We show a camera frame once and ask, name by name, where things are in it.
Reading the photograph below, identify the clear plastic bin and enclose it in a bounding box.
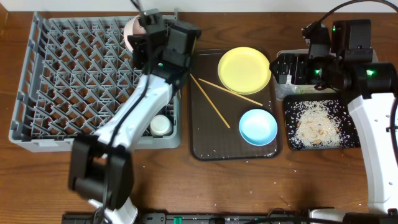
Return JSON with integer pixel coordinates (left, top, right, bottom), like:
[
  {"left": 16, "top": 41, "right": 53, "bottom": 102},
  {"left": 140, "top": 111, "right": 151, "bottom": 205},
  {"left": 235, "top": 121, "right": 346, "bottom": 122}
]
[{"left": 273, "top": 49, "right": 379, "bottom": 101}]

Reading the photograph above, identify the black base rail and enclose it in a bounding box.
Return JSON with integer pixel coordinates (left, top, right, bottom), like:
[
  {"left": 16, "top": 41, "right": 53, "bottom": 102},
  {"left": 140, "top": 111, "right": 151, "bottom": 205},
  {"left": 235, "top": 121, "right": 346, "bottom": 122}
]
[{"left": 61, "top": 212, "right": 299, "bottom": 224}]

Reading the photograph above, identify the long wooden chopstick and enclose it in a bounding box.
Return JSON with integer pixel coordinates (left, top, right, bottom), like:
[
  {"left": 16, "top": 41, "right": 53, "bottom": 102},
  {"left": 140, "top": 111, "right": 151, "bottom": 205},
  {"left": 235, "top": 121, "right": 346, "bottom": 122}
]
[{"left": 199, "top": 78, "right": 263, "bottom": 106}]

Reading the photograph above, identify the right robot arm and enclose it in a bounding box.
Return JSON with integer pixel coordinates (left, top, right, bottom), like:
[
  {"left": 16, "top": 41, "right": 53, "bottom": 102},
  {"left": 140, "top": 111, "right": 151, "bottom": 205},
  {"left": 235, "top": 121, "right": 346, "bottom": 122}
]
[{"left": 270, "top": 19, "right": 397, "bottom": 223}]

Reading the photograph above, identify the yellow plate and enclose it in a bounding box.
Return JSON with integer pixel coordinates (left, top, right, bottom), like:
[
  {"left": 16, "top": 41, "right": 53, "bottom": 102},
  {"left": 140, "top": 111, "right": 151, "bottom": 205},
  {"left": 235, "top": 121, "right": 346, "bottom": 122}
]
[{"left": 218, "top": 47, "right": 271, "bottom": 95}]

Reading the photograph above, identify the white pink bowl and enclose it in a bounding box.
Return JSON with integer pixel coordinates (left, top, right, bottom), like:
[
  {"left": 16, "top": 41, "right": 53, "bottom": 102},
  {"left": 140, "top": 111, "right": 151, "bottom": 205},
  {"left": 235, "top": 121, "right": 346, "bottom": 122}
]
[{"left": 123, "top": 16, "right": 146, "bottom": 52}]

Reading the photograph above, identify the grey dish rack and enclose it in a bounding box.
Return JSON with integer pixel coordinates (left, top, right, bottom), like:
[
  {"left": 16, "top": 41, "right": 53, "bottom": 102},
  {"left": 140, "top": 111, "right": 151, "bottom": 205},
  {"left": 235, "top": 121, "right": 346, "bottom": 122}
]
[{"left": 8, "top": 11, "right": 182, "bottom": 153}]

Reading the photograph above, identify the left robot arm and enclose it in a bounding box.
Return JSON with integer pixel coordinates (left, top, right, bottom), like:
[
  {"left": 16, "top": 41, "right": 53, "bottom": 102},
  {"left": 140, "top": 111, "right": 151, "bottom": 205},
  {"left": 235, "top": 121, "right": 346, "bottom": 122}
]
[{"left": 68, "top": 18, "right": 201, "bottom": 223}]

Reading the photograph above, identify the short wooden chopstick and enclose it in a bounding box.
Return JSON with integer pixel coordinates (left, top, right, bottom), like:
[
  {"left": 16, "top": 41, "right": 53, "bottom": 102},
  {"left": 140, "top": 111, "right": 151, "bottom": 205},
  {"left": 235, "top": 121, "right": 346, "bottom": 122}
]
[{"left": 190, "top": 74, "right": 231, "bottom": 129}]

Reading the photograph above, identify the black waste tray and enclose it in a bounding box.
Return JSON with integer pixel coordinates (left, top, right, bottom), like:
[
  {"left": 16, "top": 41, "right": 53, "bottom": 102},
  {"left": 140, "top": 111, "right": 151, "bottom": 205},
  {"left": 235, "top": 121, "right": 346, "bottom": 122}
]
[{"left": 282, "top": 91, "right": 361, "bottom": 151}]

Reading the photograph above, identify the rice food waste pile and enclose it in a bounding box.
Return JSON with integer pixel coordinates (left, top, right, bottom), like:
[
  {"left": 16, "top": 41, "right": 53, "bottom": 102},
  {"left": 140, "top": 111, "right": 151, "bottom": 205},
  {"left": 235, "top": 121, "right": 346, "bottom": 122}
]
[{"left": 287, "top": 101, "right": 352, "bottom": 147}]

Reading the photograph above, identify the light blue bowl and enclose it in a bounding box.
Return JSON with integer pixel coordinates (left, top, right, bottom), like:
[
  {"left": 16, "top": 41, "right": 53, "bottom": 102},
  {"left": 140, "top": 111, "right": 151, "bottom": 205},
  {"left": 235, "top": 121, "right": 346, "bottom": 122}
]
[{"left": 238, "top": 109, "right": 278, "bottom": 146}]

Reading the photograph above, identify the dark brown serving tray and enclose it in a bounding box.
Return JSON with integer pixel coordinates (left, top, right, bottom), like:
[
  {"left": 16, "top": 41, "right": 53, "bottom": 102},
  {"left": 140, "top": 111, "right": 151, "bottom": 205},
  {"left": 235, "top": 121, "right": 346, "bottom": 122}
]
[{"left": 187, "top": 49, "right": 282, "bottom": 161}]

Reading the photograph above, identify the white paper cup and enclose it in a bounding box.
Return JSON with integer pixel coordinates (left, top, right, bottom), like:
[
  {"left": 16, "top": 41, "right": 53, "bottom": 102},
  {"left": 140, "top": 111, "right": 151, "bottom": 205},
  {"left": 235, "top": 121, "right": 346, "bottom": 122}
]
[{"left": 150, "top": 114, "right": 173, "bottom": 137}]

